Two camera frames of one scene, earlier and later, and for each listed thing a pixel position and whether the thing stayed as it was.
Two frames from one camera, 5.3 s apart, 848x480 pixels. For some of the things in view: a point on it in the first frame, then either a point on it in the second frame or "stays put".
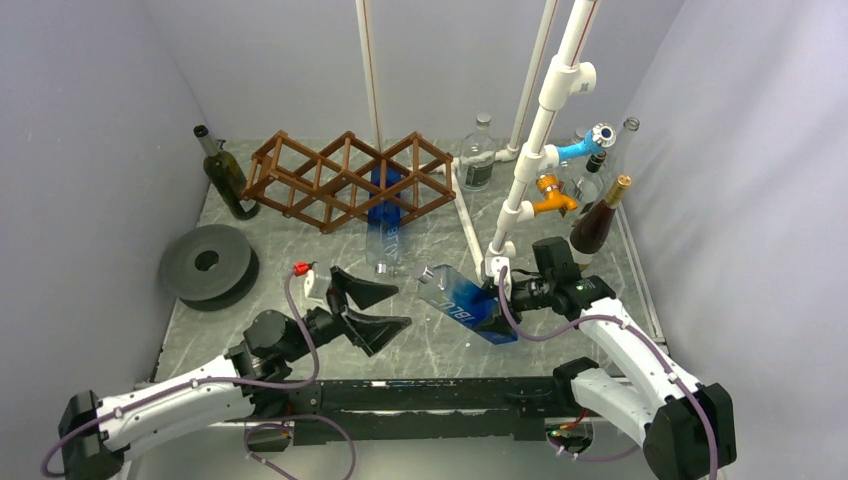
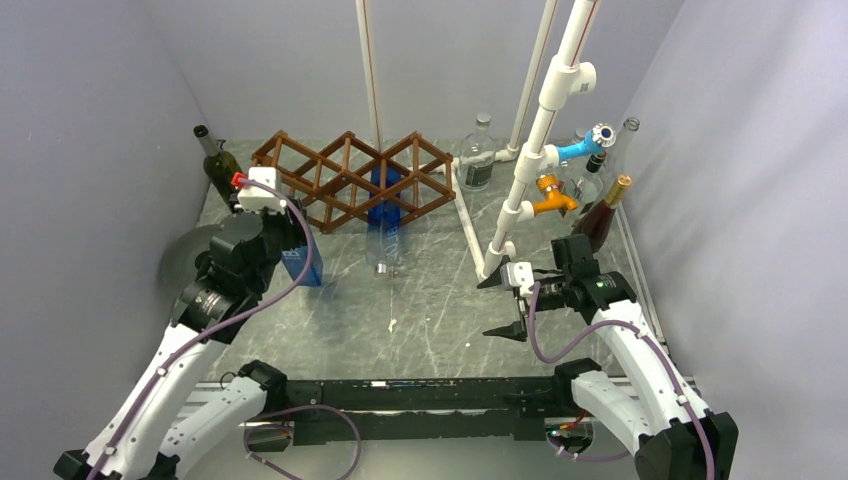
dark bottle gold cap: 589,230 stays put
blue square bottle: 451,292 → 295,260
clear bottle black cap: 587,186 stays put
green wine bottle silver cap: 225,173 stays put
